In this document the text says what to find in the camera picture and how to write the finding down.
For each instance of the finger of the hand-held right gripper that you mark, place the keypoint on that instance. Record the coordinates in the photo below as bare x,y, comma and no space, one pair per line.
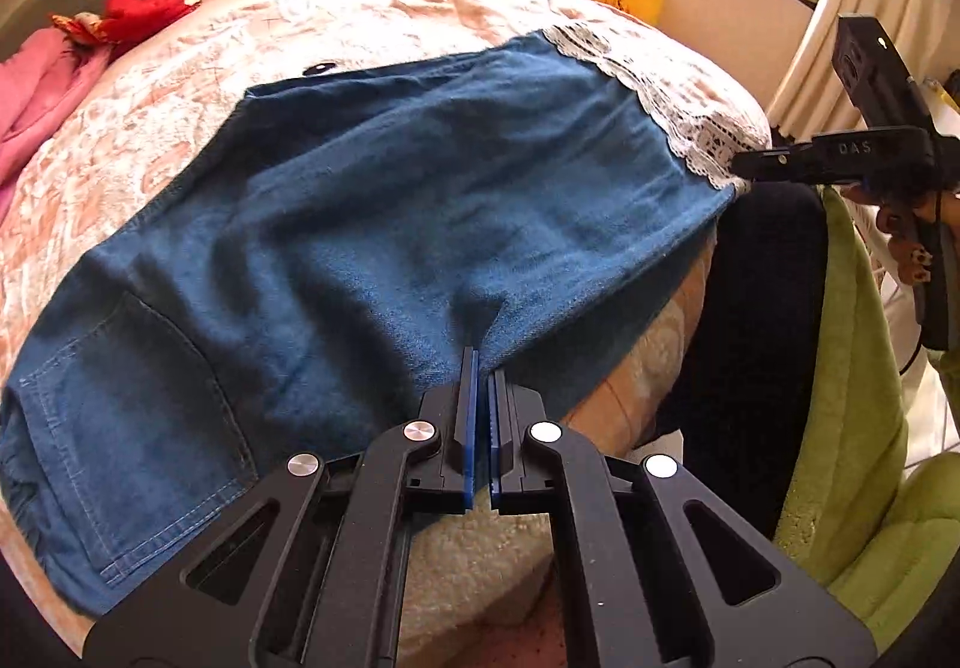
780,162

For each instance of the pink quilt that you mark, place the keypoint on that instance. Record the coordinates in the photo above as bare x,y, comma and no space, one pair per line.
37,91

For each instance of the red patterned cloth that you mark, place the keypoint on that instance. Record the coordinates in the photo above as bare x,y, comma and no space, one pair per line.
142,8

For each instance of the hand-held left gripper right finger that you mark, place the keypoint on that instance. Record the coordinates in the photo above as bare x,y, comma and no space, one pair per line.
496,428

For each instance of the person's right hand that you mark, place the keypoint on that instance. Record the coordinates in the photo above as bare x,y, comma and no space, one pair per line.
892,226

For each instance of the dark cloth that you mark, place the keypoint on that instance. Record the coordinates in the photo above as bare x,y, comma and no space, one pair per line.
750,338

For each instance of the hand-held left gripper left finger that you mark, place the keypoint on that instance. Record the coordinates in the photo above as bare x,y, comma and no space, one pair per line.
469,413

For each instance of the peach and white printed blanket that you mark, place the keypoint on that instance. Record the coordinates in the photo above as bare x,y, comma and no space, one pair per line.
375,16

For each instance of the blue denim pants lace hem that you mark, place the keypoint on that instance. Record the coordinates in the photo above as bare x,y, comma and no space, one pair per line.
375,203

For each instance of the cream curtain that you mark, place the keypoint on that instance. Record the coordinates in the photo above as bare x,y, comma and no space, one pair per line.
840,1

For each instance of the green fleece garment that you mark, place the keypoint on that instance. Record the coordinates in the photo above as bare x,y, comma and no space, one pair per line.
847,413

